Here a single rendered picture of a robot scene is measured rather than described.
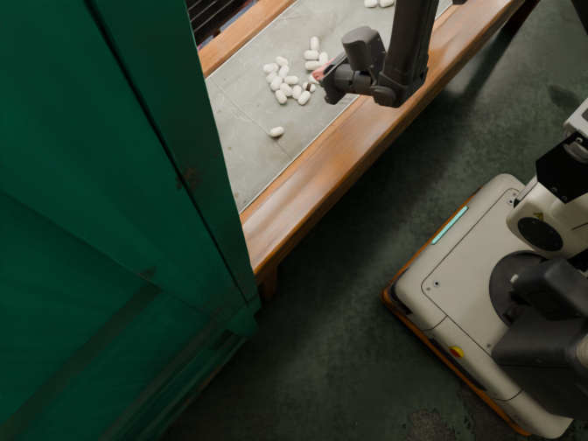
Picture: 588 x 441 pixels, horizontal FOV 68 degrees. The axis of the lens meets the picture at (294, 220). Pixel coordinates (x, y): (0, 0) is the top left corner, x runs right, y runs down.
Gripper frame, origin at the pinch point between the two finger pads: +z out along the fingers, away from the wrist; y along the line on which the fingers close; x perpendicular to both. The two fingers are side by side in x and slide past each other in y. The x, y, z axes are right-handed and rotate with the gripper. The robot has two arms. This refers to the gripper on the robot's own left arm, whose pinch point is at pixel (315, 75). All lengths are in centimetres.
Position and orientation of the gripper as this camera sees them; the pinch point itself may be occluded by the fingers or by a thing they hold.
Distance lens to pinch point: 103.6
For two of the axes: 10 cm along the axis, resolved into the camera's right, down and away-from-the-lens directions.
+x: 4.4, 6.5, 6.2
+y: -6.7, 7.0, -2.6
